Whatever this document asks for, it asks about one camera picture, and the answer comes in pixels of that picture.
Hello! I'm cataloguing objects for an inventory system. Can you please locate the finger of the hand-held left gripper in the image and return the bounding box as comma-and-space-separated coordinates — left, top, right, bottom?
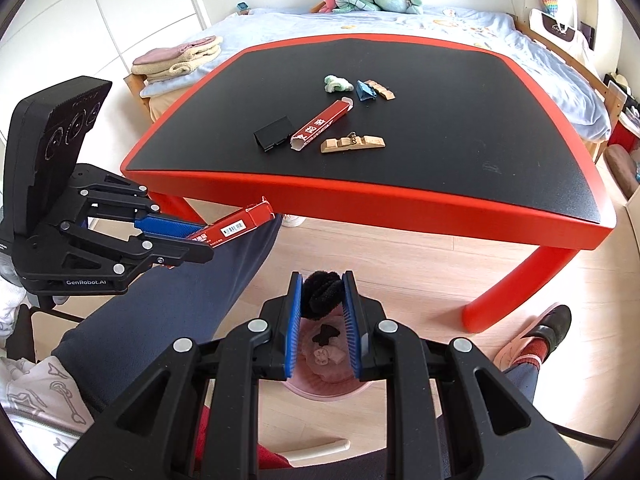
59, 222, 216, 281
60, 184, 206, 241

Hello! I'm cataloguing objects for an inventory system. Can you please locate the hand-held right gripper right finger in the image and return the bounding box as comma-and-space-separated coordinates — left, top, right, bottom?
341, 270, 586, 480

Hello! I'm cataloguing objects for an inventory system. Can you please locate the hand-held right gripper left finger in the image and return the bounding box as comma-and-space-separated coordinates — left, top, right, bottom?
57, 272, 306, 480

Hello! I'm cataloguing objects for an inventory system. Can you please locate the black fuzzy hair tie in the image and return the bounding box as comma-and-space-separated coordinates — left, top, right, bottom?
304, 270, 346, 320

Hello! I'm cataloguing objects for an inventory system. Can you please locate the pink waste bin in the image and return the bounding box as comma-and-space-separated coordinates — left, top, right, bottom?
285, 305, 373, 401

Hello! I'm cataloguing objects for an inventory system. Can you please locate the red narrow carton box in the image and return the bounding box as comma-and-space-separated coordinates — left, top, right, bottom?
184, 198, 275, 252
290, 96, 356, 153

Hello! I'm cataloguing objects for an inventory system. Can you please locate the person's left forearm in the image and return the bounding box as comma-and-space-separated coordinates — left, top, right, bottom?
0, 272, 31, 341

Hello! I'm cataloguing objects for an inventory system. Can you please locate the pale crumpled paper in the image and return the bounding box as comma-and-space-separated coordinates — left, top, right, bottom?
310, 345, 342, 368

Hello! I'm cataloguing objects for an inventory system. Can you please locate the person's left leg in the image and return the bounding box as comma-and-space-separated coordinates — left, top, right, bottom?
50, 215, 285, 411

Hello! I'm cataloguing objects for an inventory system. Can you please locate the person's leg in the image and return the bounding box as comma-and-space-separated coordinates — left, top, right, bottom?
500, 337, 551, 411
50, 215, 285, 411

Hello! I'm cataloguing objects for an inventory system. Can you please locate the black chair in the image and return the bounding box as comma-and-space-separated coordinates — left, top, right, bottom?
5, 305, 88, 361

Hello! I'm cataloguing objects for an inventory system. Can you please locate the red black table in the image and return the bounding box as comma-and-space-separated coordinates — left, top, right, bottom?
121, 34, 617, 333

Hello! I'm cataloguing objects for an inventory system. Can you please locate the red cloth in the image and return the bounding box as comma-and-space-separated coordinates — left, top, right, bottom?
197, 405, 291, 480

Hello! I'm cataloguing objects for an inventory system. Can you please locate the cream folded blanket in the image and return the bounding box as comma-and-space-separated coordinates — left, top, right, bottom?
132, 47, 223, 83

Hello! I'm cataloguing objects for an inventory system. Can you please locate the white wardrobe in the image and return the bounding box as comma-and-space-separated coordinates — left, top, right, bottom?
0, 0, 211, 126

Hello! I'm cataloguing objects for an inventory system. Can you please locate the pink folded towel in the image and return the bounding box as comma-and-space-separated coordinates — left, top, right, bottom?
134, 36, 224, 67

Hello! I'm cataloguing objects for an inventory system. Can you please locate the person's right leg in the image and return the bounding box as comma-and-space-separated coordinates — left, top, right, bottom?
500, 337, 551, 411

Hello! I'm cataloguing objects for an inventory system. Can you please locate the black pink slipper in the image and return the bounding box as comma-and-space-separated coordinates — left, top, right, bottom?
492, 304, 572, 368

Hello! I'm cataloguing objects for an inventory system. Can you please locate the person's printed white jacket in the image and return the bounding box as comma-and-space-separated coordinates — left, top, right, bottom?
0, 355, 96, 466

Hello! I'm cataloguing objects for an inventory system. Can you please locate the green crumpled paper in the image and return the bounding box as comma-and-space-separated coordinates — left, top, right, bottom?
323, 74, 353, 95

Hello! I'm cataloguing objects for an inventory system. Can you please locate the small wooden piece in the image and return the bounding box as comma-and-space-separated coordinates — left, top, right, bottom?
364, 79, 396, 101

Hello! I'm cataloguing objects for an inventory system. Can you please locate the striped plush toy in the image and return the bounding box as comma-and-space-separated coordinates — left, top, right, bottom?
332, 0, 381, 15

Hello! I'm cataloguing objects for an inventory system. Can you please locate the bed with light blue sheet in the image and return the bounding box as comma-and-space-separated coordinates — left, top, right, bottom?
122, 2, 613, 161

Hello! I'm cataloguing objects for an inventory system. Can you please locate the white bag with black trim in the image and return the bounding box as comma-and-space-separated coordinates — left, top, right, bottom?
529, 7, 594, 57

